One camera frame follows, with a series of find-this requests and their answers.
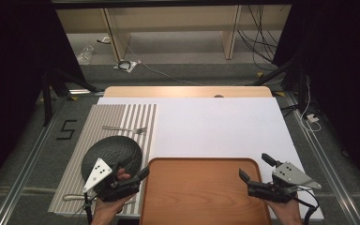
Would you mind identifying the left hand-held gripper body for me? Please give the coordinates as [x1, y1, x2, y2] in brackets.
[82, 157, 142, 203]

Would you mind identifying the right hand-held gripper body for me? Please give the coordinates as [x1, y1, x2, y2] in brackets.
[247, 160, 323, 204]

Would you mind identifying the black textured plate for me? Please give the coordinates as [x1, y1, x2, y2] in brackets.
[81, 135, 144, 192]

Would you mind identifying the silver fork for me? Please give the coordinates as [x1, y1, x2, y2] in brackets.
[101, 125, 148, 136]

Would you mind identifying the brown wooden tray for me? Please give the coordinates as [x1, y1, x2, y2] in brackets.
[139, 157, 274, 225]

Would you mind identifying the person's right hand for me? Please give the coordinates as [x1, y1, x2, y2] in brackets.
[262, 197, 304, 225]

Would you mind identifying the person's left hand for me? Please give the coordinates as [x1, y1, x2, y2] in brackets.
[90, 168, 137, 225]

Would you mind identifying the striped woven placemat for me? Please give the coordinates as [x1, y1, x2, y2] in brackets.
[48, 103, 158, 218]

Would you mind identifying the white board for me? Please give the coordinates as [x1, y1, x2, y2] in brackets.
[97, 97, 324, 221]

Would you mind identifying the black metal stand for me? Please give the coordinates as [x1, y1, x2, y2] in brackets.
[41, 66, 98, 127]
[251, 54, 309, 111]

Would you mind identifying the clear plastic bag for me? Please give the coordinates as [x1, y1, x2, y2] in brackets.
[76, 44, 95, 66]

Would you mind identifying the black curtain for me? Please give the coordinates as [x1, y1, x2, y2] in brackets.
[272, 0, 360, 196]
[0, 0, 87, 201]

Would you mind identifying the light wooden shelf unit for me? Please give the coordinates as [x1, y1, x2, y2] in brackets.
[55, 4, 293, 62]

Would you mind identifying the left hand-held gripper cable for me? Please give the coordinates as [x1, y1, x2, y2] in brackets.
[71, 191, 98, 225]

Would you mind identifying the hand-held gripper cable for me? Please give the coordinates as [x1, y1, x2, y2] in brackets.
[290, 187, 321, 225]
[71, 191, 98, 225]

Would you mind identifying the aluminium floor rail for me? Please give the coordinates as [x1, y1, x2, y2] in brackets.
[285, 93, 360, 225]
[0, 98, 68, 225]

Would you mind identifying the right hand-held gripper cable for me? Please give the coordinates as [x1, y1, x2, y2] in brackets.
[290, 187, 321, 225]

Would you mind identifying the white adapter cable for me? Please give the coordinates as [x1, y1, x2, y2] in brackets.
[299, 74, 323, 133]

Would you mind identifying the packet with black cable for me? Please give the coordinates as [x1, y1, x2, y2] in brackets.
[113, 59, 138, 74]

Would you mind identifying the bundle of black cables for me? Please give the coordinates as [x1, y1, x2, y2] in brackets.
[236, 4, 283, 64]

